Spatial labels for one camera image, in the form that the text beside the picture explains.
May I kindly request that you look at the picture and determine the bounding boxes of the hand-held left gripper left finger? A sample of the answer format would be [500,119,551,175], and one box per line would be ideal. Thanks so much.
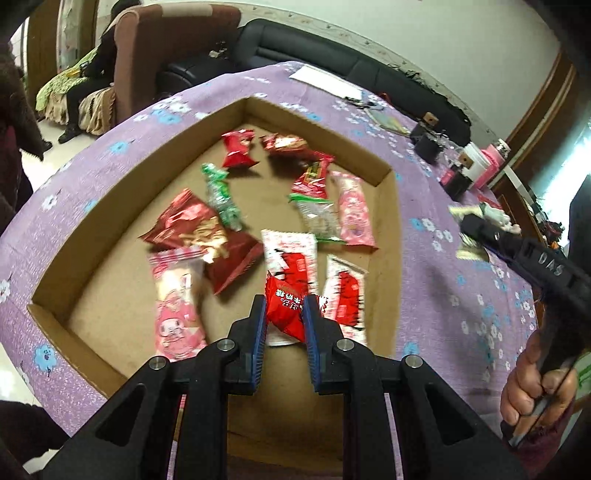
[39,294,269,480]

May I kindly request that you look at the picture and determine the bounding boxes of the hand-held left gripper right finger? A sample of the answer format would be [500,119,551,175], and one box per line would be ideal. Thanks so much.
[301,294,527,480]

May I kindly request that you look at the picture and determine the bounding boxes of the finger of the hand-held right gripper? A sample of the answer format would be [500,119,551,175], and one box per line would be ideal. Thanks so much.
[461,214,522,254]
[478,240,514,265]

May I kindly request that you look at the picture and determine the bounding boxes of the green white snack packet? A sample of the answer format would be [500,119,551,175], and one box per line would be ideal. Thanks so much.
[449,204,491,262]

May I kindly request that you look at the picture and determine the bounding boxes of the small red candy packet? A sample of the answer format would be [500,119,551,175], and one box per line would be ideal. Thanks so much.
[264,271,308,345]

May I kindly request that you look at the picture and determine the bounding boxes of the small white red packet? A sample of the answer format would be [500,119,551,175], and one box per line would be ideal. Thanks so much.
[322,253,369,348]

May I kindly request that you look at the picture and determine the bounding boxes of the dark red snack packet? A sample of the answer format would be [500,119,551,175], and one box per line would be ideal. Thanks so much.
[204,230,264,296]

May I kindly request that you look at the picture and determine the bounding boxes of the large white red packet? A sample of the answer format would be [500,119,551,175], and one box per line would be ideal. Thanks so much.
[260,228,320,348]

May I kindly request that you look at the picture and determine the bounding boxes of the clear snack packet green ends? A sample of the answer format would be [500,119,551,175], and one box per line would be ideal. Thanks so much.
[288,193,348,244]

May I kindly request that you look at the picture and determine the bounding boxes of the red snack packet gold print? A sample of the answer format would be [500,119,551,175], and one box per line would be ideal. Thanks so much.
[139,188,232,265]

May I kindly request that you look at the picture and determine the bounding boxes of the green candy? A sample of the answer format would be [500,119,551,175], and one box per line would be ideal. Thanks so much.
[200,163,244,232]

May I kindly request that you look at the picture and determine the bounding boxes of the cardboard box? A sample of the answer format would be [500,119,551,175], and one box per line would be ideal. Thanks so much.
[27,95,403,464]

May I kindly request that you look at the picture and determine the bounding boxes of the red candy bar green label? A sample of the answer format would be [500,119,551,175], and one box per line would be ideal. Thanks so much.
[289,161,330,200]

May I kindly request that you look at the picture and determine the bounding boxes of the person's right hand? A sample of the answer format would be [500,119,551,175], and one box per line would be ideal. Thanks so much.
[501,329,579,445]

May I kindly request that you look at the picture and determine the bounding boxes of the dark jar with cork tag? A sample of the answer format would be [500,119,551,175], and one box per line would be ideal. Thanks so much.
[440,151,477,202]

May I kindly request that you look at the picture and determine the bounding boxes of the white plastic jar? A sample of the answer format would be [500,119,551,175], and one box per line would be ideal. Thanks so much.
[462,143,493,186]

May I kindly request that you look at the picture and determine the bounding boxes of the bottle with pink knit sleeve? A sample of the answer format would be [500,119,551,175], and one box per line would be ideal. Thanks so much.
[480,140,512,191]

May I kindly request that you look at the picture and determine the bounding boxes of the purple floral tablecloth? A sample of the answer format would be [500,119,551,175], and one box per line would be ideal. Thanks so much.
[0,60,556,445]

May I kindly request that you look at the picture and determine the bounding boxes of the pink cartoon snack packet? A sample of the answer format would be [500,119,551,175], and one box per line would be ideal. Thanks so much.
[148,244,209,363]

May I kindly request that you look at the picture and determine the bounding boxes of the black small box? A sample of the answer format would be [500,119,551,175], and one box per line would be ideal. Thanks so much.
[410,112,440,163]

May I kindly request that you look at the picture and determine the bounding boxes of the printed booklet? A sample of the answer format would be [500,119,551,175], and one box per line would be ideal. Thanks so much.
[368,110,413,138]

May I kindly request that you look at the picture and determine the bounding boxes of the red twisted candy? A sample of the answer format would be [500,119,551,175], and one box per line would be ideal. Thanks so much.
[220,130,259,169]

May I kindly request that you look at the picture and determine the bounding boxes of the shiny red packet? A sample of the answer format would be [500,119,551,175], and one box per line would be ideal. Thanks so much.
[260,133,336,170]

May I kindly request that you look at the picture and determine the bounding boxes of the white paper pad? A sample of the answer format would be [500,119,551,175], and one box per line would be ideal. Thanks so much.
[289,64,364,101]

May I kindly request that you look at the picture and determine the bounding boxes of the black sofa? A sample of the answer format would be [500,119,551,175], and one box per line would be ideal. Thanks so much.
[156,18,472,145]

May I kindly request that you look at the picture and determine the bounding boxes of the brown armchair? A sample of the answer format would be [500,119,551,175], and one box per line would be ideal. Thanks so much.
[78,4,243,136]

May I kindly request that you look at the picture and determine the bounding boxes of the dark fuzzy cloth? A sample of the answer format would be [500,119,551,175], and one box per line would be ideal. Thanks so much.
[0,41,45,234]

